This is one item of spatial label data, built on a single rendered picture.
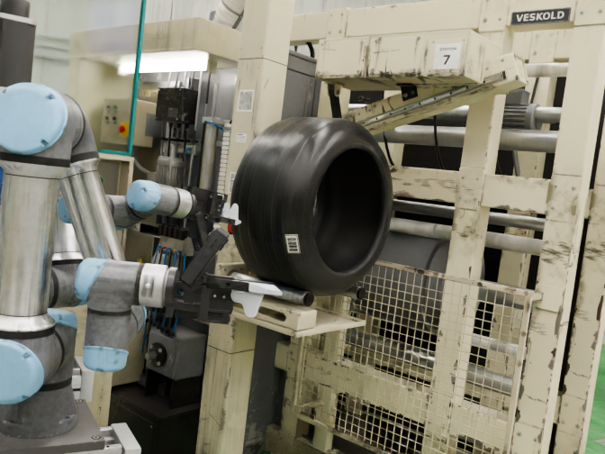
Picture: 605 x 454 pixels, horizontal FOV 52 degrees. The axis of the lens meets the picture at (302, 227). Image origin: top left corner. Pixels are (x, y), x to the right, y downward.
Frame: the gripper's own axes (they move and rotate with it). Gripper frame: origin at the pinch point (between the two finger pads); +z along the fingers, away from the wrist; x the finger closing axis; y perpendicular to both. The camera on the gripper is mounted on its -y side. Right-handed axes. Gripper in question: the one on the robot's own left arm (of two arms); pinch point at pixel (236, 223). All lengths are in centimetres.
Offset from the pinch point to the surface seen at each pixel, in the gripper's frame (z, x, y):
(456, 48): 47, -32, 67
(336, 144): 22.1, -12.5, 29.2
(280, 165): 8.8, -4.1, 19.2
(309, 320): 27.7, -11.1, -24.6
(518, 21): 76, -37, 87
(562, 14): 76, -52, 88
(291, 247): 13.3, -10.5, -3.6
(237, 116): 25, 36, 37
